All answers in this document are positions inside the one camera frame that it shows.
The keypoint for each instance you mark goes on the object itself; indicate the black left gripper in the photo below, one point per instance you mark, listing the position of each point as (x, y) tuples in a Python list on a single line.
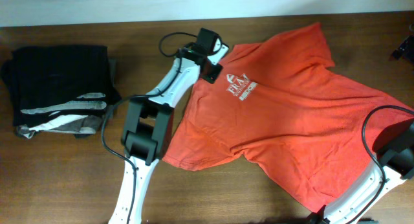
[(212, 74)]

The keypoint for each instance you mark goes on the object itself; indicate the red orange t-shirt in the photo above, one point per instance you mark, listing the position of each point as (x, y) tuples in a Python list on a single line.
[(279, 105)]

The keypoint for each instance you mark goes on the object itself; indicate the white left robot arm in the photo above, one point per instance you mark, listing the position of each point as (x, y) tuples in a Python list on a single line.
[(148, 124)]

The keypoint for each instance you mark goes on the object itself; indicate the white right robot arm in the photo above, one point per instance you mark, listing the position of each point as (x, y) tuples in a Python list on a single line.
[(390, 166)]

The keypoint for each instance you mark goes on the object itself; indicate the folded grey white garment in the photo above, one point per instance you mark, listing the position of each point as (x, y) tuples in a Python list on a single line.
[(64, 123)]

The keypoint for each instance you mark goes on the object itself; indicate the folded black shirt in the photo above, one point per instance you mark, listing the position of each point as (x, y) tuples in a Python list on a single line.
[(62, 51)]

